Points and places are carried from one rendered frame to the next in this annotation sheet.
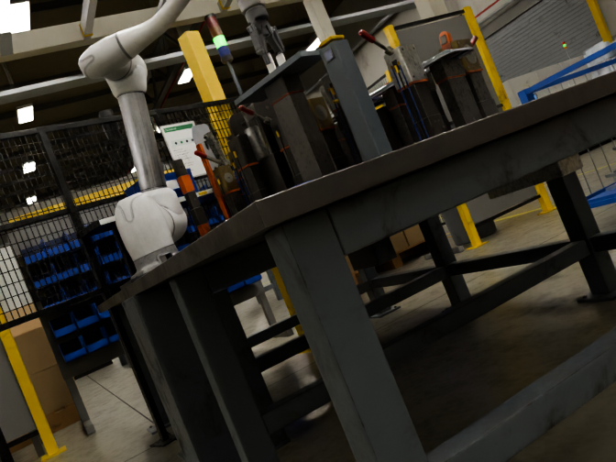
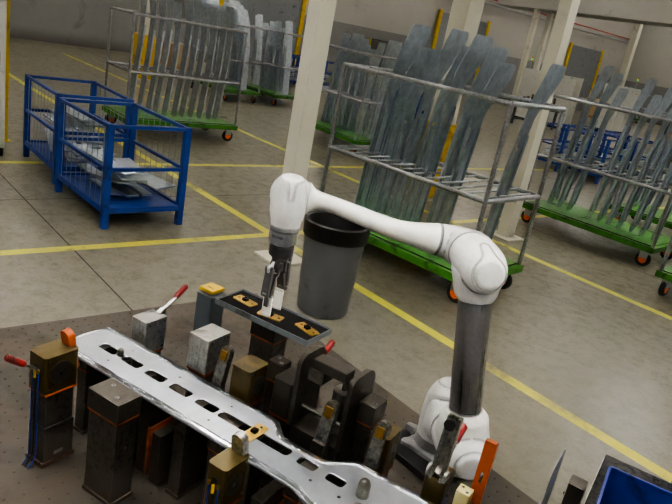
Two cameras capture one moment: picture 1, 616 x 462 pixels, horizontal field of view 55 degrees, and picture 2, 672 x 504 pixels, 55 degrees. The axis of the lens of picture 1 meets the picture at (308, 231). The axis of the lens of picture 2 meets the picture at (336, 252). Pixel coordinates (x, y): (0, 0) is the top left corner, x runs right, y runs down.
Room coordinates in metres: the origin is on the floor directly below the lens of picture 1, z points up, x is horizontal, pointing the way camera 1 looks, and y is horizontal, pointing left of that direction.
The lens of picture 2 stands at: (3.87, -0.50, 2.04)
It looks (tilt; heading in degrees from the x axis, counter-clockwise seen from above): 19 degrees down; 163
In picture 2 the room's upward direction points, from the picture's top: 11 degrees clockwise
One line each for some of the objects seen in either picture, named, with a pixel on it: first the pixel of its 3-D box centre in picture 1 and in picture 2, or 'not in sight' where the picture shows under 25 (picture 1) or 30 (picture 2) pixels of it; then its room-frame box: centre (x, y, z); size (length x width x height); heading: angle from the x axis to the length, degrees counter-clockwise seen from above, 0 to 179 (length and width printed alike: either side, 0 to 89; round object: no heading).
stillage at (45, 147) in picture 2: not in sight; (75, 128); (-3.95, -1.41, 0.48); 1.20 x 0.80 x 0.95; 25
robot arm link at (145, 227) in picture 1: (142, 224); (447, 409); (2.12, 0.53, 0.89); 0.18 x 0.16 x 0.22; 172
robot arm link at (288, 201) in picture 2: not in sight; (289, 199); (2.02, -0.11, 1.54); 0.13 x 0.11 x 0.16; 172
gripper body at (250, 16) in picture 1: (259, 23); (279, 257); (2.03, -0.12, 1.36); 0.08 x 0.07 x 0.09; 143
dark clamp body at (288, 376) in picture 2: (298, 164); (285, 429); (2.25, -0.06, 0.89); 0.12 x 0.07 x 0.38; 134
